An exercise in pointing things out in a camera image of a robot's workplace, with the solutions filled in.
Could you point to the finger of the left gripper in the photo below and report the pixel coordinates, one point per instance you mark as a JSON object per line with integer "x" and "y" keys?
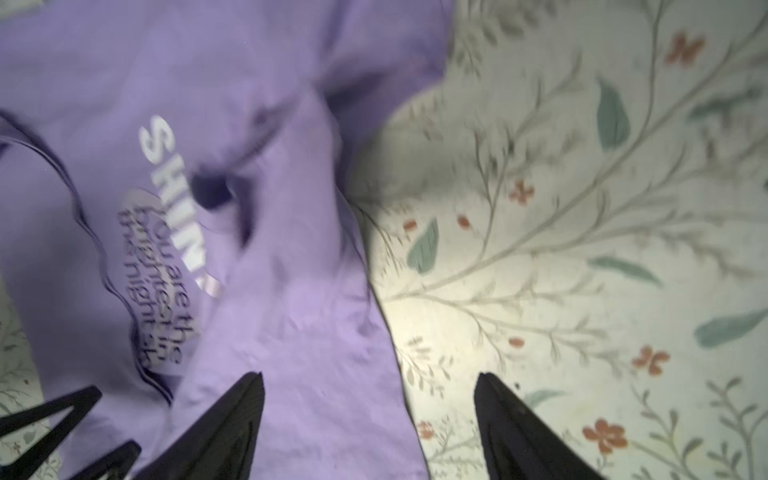
{"x": 115, "y": 465}
{"x": 75, "y": 405}

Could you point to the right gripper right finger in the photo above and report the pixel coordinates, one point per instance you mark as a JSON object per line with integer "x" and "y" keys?
{"x": 516, "y": 444}

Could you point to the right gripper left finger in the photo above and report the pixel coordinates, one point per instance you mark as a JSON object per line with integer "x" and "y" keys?
{"x": 220, "y": 445}

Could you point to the purple t-shirt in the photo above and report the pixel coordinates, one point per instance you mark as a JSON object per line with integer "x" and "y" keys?
{"x": 173, "y": 217}

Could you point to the floral table mat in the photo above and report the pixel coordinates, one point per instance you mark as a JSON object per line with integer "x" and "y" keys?
{"x": 579, "y": 207}

